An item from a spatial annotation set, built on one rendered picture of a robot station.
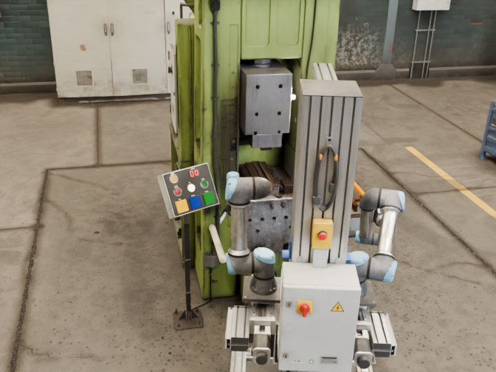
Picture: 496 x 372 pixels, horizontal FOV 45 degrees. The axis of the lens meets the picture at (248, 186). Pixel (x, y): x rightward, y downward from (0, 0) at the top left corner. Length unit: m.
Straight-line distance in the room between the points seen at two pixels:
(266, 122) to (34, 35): 6.29
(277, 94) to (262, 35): 0.39
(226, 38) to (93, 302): 2.20
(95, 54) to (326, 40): 5.52
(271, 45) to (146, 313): 2.11
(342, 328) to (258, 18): 2.03
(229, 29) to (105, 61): 5.39
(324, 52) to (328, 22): 0.19
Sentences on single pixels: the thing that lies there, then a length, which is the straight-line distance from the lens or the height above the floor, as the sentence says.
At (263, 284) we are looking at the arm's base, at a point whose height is 0.88.
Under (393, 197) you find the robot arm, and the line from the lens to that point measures 3.41.
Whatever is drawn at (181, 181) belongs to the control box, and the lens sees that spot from 3.80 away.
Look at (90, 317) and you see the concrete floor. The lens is 4.57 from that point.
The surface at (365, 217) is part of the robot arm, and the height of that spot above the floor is 1.09.
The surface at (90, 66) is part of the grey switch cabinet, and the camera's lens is 9.13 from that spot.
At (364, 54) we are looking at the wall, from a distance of 10.68.
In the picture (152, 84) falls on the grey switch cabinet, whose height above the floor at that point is 0.25.
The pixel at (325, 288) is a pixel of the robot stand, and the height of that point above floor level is 1.23.
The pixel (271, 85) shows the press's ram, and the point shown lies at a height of 1.69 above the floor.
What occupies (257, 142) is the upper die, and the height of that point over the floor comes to 1.31.
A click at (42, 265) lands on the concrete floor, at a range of 5.25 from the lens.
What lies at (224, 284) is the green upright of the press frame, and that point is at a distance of 4.59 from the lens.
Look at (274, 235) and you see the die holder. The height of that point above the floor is 0.63.
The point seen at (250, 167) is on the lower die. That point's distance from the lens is 4.36.
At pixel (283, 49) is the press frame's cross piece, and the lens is 3.96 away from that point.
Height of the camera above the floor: 2.72
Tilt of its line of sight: 25 degrees down
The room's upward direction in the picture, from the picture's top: 1 degrees clockwise
